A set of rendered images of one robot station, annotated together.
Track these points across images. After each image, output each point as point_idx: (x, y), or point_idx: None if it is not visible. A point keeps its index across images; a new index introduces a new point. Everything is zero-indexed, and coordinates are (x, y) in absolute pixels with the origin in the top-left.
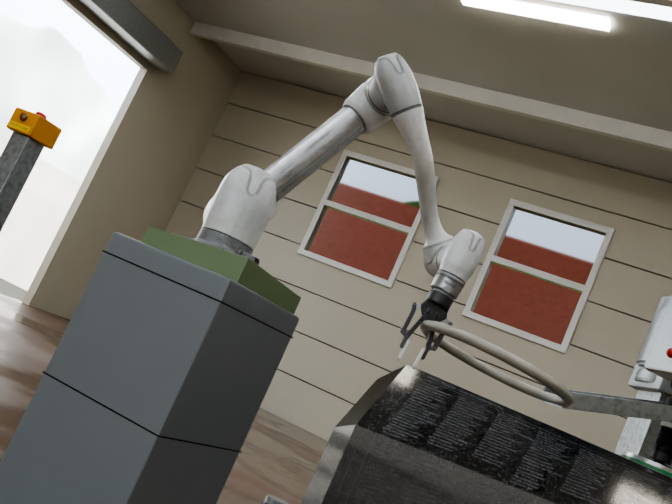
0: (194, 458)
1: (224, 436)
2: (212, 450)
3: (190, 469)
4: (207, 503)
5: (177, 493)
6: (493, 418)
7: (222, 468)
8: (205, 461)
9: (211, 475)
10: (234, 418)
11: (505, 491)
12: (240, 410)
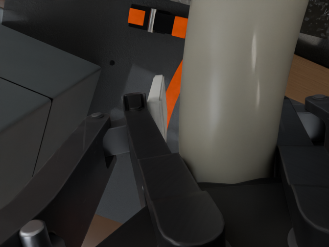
0: (40, 164)
1: (35, 147)
2: (41, 149)
3: (46, 158)
4: (72, 100)
5: (56, 150)
6: None
7: (57, 112)
8: (46, 146)
9: (57, 122)
10: (23, 155)
11: None
12: (18, 156)
